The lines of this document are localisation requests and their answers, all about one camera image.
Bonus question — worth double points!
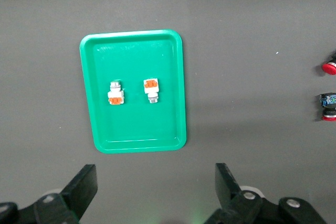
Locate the white orange switch block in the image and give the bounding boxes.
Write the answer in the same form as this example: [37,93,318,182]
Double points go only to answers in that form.
[143,78,160,104]

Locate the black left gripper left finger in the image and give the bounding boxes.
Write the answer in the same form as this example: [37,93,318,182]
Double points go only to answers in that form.
[0,165,98,224]

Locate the green push button white body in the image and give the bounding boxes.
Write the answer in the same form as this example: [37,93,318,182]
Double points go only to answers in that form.
[107,79,125,106]

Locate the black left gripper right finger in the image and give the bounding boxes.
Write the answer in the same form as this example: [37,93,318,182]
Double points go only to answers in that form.
[203,163,329,224]

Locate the red push button black body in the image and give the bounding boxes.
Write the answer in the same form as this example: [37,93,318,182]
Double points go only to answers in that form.
[322,50,336,76]
[319,92,336,122]

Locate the green plastic tray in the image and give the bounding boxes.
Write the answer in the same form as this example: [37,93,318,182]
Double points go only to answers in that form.
[79,29,187,154]

